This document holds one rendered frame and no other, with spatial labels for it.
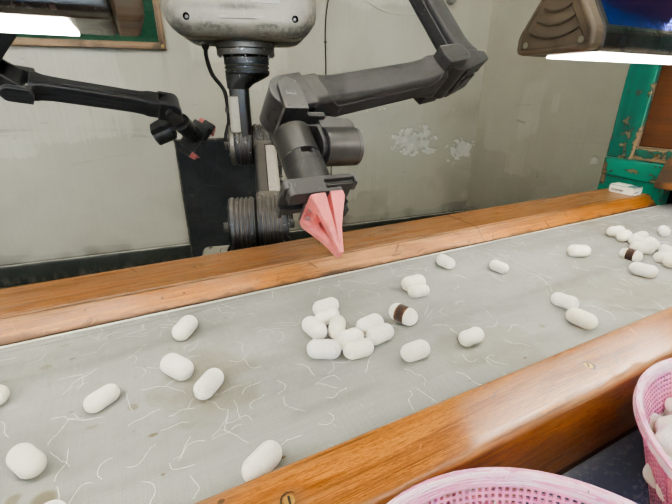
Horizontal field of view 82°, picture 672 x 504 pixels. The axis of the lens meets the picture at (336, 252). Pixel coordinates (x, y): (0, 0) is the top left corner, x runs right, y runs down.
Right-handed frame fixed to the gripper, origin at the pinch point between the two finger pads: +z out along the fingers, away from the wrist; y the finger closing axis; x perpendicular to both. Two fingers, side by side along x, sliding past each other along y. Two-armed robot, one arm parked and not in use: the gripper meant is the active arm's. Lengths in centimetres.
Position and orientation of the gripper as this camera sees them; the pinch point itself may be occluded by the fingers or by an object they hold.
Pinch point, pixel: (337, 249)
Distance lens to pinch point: 48.8
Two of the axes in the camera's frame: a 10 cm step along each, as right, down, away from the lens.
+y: 9.0, -1.7, 4.1
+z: 3.4, 8.5, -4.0
